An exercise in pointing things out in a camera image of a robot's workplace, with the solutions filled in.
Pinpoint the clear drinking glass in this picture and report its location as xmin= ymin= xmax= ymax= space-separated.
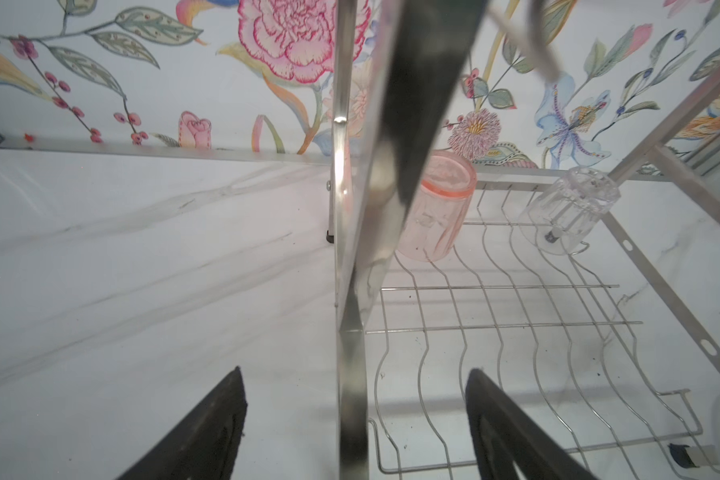
xmin=517 ymin=166 xmax=621 ymax=255

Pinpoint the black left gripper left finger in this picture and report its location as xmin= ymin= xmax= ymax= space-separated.
xmin=120 ymin=368 xmax=247 ymax=480

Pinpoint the two-tier metal dish rack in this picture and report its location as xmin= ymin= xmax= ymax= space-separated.
xmin=326 ymin=0 xmax=720 ymax=480

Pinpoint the pink rimmed glass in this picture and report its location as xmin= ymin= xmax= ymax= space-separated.
xmin=397 ymin=150 xmax=477 ymax=262

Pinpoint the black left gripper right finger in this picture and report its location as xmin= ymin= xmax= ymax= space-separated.
xmin=465 ymin=369 xmax=594 ymax=479

